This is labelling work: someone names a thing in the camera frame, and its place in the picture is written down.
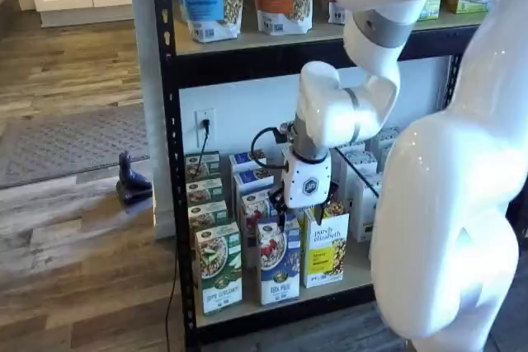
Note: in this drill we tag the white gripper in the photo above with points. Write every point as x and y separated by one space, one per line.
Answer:
307 183

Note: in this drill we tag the blue white cereal box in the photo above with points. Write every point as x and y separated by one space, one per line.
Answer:
257 203
251 179
278 269
243 159

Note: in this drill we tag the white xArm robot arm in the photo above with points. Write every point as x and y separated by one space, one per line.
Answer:
433 203

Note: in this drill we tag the green white cereal box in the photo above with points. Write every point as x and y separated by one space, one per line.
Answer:
202 164
206 214
204 191
218 269

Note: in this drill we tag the black metal shelf rack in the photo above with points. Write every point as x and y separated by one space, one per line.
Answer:
169 121

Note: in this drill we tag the green apple pie Bobo's box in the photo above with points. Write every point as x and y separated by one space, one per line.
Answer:
429 10

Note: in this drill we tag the green peanut butter Bobo's box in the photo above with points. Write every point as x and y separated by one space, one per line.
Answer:
470 3

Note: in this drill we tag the grey patterned rug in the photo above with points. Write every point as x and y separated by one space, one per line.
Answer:
70 146

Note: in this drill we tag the dark brown wooden furniture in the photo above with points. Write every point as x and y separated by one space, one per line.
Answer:
8 6

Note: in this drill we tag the white wall outlet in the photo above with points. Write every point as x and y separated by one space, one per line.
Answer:
199 115

